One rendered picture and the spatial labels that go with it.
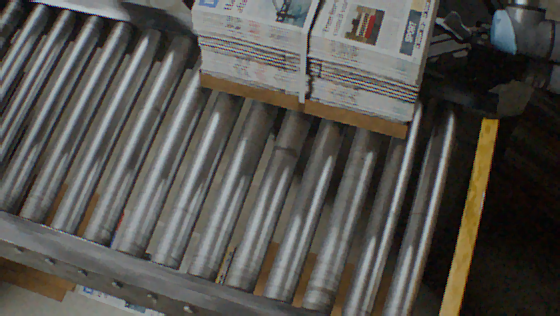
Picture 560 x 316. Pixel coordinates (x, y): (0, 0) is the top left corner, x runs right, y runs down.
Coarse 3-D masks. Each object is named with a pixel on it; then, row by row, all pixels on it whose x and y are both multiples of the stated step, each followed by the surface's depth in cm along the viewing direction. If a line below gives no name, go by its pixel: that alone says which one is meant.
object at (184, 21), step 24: (24, 0) 152; (48, 0) 152; (72, 0) 152; (96, 0) 152; (144, 24) 148; (168, 24) 148; (192, 24) 148; (168, 48) 153; (432, 96) 140; (456, 96) 140; (480, 96) 140; (432, 120) 147; (480, 120) 141
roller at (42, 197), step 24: (120, 24) 148; (120, 48) 146; (96, 72) 143; (96, 96) 141; (72, 120) 138; (72, 144) 136; (48, 168) 133; (48, 192) 131; (24, 216) 128; (48, 216) 132
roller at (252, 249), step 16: (288, 112) 139; (304, 112) 138; (288, 128) 137; (304, 128) 138; (288, 144) 135; (304, 144) 138; (272, 160) 134; (288, 160) 134; (272, 176) 132; (288, 176) 133; (272, 192) 131; (256, 208) 130; (272, 208) 130; (256, 224) 128; (272, 224) 129; (240, 240) 128; (256, 240) 127; (240, 256) 126; (256, 256) 126; (240, 272) 124; (256, 272) 125; (240, 288) 123
